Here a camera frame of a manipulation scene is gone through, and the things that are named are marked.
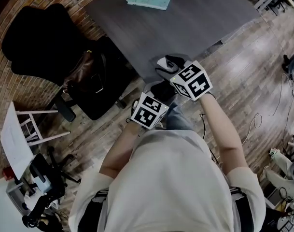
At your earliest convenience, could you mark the dark table with white legs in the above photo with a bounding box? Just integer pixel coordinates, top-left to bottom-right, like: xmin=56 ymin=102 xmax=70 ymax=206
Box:
xmin=83 ymin=0 xmax=262 ymax=82

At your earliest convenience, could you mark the white floor cable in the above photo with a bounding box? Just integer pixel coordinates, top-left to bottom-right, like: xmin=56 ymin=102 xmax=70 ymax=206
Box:
xmin=241 ymin=112 xmax=264 ymax=145

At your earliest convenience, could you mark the person's left forearm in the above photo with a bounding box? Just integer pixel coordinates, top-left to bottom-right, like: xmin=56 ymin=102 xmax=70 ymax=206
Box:
xmin=98 ymin=123 xmax=148 ymax=179

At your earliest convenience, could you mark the black office chair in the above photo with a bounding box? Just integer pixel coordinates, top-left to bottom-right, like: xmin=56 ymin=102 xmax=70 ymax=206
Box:
xmin=1 ymin=3 xmax=140 ymax=123

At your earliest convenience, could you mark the small white table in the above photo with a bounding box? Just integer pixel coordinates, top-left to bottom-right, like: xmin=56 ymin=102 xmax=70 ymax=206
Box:
xmin=0 ymin=101 xmax=71 ymax=181

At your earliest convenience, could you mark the person's jeans leg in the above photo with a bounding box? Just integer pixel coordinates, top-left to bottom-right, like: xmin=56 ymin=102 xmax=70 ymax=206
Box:
xmin=166 ymin=102 xmax=195 ymax=131

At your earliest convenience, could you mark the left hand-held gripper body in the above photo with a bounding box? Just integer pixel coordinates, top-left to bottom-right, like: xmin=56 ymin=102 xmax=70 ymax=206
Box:
xmin=130 ymin=90 xmax=170 ymax=131

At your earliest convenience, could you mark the person's right forearm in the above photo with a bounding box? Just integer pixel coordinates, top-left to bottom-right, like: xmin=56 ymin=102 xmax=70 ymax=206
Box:
xmin=199 ymin=92 xmax=249 ymax=176

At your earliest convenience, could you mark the person's cream shirt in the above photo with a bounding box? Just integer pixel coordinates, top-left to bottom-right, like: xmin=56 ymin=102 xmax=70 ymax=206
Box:
xmin=69 ymin=129 xmax=267 ymax=232

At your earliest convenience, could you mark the black harness strap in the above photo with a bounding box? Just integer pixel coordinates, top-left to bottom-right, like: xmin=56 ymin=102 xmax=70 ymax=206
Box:
xmin=83 ymin=189 xmax=109 ymax=232
xmin=229 ymin=187 xmax=255 ymax=232

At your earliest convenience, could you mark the black swivel chair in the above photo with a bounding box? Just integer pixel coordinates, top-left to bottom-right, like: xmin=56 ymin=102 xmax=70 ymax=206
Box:
xmin=22 ymin=145 xmax=81 ymax=230

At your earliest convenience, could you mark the red box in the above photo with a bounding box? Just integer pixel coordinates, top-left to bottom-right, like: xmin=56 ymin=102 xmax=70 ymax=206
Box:
xmin=2 ymin=167 xmax=17 ymax=180

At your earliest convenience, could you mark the brown leather bag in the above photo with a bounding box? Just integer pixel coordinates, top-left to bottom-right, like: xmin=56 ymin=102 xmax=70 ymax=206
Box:
xmin=62 ymin=49 xmax=108 ymax=94

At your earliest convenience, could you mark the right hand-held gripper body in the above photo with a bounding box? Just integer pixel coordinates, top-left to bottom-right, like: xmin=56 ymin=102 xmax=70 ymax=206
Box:
xmin=169 ymin=54 xmax=213 ymax=102

